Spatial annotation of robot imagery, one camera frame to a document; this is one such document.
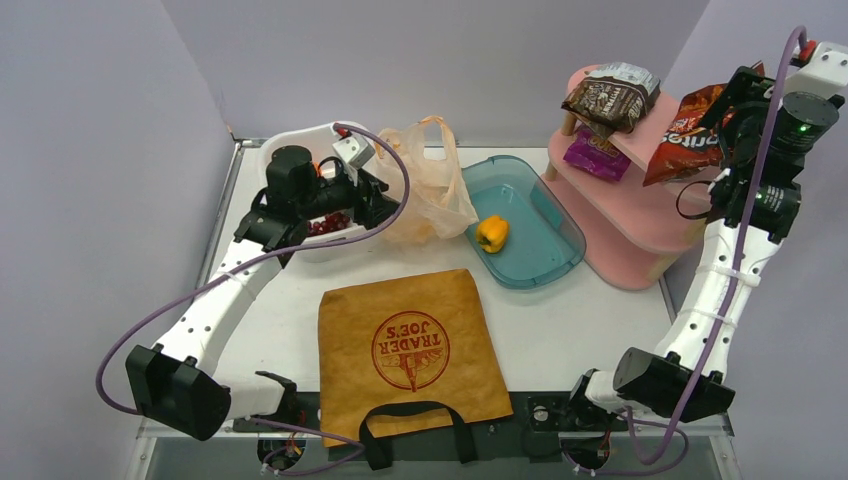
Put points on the red chip bag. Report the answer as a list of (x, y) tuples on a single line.
[(687, 148)]

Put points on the yellow bell pepper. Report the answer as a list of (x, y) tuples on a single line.
[(492, 234)]

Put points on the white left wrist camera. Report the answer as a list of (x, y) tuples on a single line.
[(354, 150)]

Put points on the pink two-tier wooden shelf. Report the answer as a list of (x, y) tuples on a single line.
[(633, 232)]

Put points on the purple snack packet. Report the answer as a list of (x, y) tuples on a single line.
[(598, 157)]

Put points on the white perforated plastic basket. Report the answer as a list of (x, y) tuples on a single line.
[(304, 180)]

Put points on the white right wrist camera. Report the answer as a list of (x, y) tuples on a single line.
[(822, 69)]

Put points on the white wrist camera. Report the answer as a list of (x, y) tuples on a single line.
[(822, 69), (354, 150)]

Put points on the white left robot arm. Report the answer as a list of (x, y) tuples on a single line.
[(172, 382)]

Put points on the teal transparent plastic tub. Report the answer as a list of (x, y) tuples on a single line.
[(543, 244)]

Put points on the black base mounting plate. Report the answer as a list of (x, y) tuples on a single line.
[(539, 425)]

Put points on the brown snack bag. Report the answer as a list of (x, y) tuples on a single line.
[(613, 97)]

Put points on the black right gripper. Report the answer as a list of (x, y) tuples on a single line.
[(749, 93)]

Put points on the dark red grape bunch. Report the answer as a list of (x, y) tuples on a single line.
[(329, 223)]

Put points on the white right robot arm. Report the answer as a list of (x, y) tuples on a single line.
[(765, 128)]

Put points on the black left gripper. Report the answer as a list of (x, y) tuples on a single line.
[(370, 204)]

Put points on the orange translucent plastic grocery bag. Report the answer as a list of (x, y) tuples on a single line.
[(439, 205)]

